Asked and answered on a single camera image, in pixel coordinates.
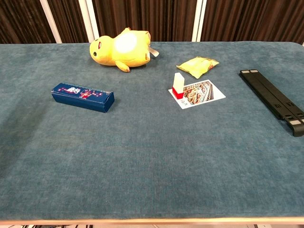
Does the blue glasses case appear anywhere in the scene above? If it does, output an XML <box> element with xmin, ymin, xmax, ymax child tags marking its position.
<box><xmin>51</xmin><ymin>82</ymin><xmax>115</xmax><ymax>114</ymax></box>

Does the teal table cloth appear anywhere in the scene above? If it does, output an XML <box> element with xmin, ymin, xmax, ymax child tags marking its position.
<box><xmin>0</xmin><ymin>41</ymin><xmax>304</xmax><ymax>220</ymax></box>

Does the white and red stamp block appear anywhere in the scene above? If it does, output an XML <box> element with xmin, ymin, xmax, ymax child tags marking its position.
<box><xmin>171</xmin><ymin>72</ymin><xmax>185</xmax><ymax>99</ymax></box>

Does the picture postcard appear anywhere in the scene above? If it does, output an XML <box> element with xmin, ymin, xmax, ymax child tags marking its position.
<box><xmin>168</xmin><ymin>79</ymin><xmax>227</xmax><ymax>110</ymax></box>

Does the yellow snack packet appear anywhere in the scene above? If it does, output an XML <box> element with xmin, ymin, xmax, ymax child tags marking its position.
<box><xmin>176</xmin><ymin>56</ymin><xmax>220</xmax><ymax>79</ymax></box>

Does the yellow plush toy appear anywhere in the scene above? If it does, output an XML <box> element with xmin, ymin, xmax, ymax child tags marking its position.
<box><xmin>89</xmin><ymin>27</ymin><xmax>159</xmax><ymax>73</ymax></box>

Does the dark brown pleated curtain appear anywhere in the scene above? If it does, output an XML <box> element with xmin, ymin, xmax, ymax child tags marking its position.
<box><xmin>0</xmin><ymin>0</ymin><xmax>304</xmax><ymax>46</ymax></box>

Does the black folding laptop stand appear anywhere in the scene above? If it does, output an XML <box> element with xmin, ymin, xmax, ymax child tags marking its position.
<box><xmin>238</xmin><ymin>69</ymin><xmax>304</xmax><ymax>138</ymax></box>

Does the white frame post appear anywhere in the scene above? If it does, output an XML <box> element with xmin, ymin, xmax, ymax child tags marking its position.
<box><xmin>39</xmin><ymin>0</ymin><xmax>63</xmax><ymax>44</ymax></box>
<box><xmin>78</xmin><ymin>0</ymin><xmax>100</xmax><ymax>43</ymax></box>
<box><xmin>191</xmin><ymin>0</ymin><xmax>206</xmax><ymax>42</ymax></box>

